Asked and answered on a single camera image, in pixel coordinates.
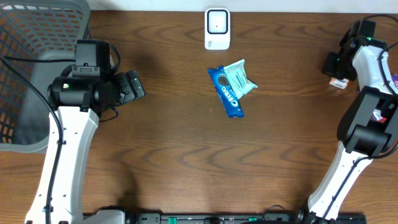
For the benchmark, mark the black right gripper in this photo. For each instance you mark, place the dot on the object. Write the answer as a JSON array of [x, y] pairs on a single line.
[[333, 65]]

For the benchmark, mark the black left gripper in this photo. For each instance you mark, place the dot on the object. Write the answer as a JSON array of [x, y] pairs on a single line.
[[125, 88]]

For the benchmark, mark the orange tissue pocket pack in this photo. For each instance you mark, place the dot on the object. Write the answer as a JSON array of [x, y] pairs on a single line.
[[339, 83]]

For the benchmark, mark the teal packet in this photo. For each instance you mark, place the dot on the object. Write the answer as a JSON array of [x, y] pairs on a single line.
[[237, 78]]

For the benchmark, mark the blue snack bar wrapper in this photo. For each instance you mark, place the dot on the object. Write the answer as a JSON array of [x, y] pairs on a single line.
[[225, 93]]

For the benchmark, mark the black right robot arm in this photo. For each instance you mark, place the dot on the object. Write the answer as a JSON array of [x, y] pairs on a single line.
[[366, 132]]

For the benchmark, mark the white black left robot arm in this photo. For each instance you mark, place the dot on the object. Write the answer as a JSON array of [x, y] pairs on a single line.
[[77, 100]]

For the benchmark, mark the white barcode scanner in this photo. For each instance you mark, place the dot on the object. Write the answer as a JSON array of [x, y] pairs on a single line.
[[217, 28]]

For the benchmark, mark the dark grey plastic basket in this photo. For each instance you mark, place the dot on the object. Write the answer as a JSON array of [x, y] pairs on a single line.
[[39, 36]]

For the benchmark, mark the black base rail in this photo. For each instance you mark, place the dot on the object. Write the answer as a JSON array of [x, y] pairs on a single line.
[[248, 218]]

